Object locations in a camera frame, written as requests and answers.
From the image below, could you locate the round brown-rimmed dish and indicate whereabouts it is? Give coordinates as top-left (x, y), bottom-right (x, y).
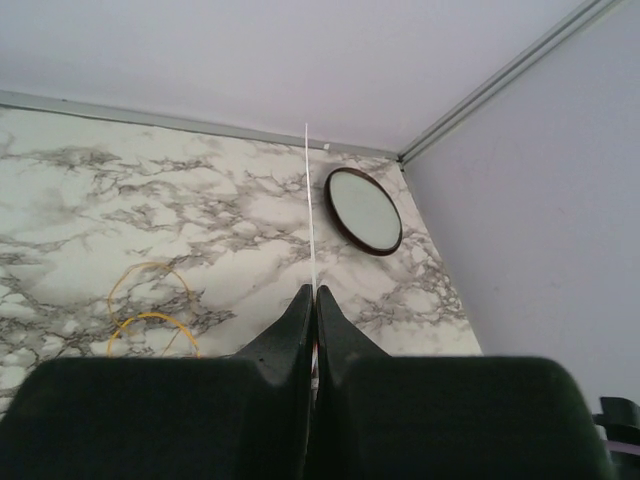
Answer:
top-left (323, 167), bottom-right (403, 256)

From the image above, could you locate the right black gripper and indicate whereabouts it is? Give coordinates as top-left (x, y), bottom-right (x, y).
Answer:
top-left (593, 397), bottom-right (639, 455)

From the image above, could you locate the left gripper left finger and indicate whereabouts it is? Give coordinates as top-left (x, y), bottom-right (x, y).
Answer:
top-left (1, 285), bottom-right (313, 479)

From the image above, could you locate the yellow loose wire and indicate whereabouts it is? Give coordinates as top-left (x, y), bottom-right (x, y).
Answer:
top-left (106, 260), bottom-right (202, 359)

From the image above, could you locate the right aluminium corner post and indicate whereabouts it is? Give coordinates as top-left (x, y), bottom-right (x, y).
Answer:
top-left (398, 0), bottom-right (620, 168)

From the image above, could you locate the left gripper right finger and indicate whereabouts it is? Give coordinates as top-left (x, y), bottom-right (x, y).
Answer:
top-left (306, 287), bottom-right (615, 479)

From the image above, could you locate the white zip tie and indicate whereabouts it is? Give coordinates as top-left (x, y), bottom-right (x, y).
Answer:
top-left (304, 122), bottom-right (318, 386)

